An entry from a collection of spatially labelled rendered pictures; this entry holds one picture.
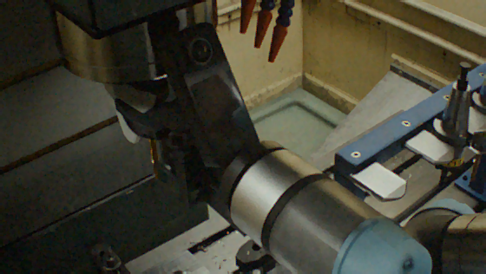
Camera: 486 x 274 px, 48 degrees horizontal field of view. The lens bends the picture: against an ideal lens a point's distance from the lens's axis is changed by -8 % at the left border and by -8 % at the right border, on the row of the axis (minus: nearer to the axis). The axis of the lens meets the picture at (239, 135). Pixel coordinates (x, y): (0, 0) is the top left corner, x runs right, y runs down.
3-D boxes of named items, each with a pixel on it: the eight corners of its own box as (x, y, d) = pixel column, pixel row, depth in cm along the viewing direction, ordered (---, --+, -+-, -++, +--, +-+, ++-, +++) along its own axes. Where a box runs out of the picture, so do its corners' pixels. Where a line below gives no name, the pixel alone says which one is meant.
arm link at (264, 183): (260, 201, 41) (342, 153, 45) (220, 168, 44) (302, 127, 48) (260, 270, 45) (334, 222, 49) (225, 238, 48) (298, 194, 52)
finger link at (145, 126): (105, 119, 54) (172, 154, 49) (102, 105, 53) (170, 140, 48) (141, 95, 57) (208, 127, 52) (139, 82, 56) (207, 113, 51)
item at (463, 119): (452, 114, 83) (459, 75, 79) (474, 127, 80) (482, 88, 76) (433, 124, 81) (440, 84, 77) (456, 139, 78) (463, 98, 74)
